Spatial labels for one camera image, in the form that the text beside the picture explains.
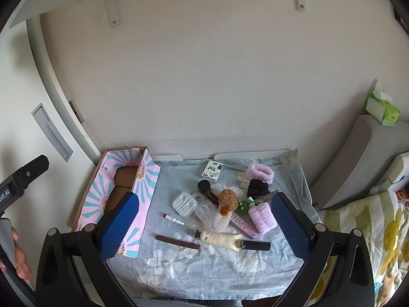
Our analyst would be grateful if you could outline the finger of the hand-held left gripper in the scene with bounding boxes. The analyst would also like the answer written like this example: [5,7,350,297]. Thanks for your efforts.
[13,154,50,193]

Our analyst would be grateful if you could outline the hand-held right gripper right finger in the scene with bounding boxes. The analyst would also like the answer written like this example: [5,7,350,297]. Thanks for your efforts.
[270,192,375,307]

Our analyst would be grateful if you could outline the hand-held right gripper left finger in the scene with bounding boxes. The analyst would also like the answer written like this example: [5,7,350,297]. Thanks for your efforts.
[35,192,141,307]

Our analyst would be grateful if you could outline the cardboard box with pink flaps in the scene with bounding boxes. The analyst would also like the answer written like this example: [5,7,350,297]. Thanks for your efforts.
[70,146,161,259]

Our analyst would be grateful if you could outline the green frog toy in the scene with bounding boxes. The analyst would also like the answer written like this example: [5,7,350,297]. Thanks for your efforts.
[236,198,256,213]

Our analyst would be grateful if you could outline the fluffy pink scrunchie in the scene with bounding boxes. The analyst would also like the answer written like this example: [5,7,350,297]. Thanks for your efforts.
[245,162,275,185]

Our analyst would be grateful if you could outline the clear earphone case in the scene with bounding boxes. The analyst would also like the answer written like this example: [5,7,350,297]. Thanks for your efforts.
[172,191,197,217]

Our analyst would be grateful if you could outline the white fluffy sock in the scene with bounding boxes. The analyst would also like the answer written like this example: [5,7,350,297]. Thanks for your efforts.
[212,208,231,231]

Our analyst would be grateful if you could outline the clear plastic container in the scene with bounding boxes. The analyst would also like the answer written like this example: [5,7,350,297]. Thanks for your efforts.
[193,201,219,226]

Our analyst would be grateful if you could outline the person's left hand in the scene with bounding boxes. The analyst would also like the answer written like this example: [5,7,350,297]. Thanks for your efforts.
[9,226,34,284]

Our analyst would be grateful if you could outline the pink terry wristband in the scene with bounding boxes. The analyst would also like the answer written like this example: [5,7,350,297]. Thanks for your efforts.
[248,205,277,235]

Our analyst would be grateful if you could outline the grey cosmetic tube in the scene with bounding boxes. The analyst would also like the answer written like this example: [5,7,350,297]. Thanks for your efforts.
[254,190,279,204]

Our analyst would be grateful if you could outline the long pink cosmetic box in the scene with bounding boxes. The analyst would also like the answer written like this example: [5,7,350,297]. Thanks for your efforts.
[230,211,259,239]

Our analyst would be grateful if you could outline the black scrunchie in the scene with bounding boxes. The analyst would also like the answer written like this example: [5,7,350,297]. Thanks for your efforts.
[247,179,271,199]

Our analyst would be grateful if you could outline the small white and red pen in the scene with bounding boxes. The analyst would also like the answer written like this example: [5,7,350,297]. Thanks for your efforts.
[162,213,185,226]

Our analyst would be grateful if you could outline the long brown pencil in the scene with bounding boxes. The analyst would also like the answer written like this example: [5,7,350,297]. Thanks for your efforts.
[155,235,200,250]

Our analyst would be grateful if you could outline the white wardrobe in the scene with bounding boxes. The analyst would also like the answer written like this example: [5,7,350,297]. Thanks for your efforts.
[0,14,104,295]

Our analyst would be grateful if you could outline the brown plush dog toy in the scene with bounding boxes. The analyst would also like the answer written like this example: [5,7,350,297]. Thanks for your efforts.
[218,189,240,215]

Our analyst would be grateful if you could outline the cream lotion tube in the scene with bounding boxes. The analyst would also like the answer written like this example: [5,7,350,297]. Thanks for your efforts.
[194,229,245,252]

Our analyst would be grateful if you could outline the yellow green floral blanket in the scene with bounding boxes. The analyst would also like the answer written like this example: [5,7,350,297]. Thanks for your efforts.
[307,190,409,307]

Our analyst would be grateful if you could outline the pale blue floral tablecloth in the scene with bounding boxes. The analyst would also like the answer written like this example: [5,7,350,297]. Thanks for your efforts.
[105,149,323,301]

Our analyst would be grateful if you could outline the grey pillow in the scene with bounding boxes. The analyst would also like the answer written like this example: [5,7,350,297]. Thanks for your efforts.
[311,114,409,210]

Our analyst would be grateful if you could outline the small white floral printed box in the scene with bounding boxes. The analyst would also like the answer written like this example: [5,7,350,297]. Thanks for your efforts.
[202,160,224,180]

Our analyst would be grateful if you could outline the white pillow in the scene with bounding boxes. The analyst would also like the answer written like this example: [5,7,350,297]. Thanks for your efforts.
[369,152,409,195]

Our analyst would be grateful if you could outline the green tissue pack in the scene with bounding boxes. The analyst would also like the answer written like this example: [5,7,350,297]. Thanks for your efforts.
[365,78,401,127]

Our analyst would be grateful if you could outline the grey recessed door handle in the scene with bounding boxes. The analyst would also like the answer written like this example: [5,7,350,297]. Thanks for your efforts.
[31,103,73,161]

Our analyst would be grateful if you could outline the small tan wall fitting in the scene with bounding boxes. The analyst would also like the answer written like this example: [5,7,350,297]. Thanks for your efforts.
[69,100,85,123]

